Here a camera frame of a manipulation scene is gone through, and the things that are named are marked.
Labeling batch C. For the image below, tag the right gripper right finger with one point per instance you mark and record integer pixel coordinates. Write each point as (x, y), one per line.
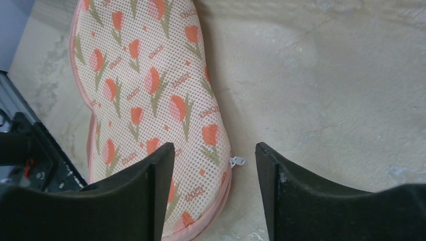
(301, 205)

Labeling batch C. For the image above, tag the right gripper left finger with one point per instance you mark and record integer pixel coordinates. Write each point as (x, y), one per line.
(128, 205)

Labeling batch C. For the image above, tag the floral mesh laundry bag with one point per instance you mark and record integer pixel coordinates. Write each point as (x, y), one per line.
(140, 67)

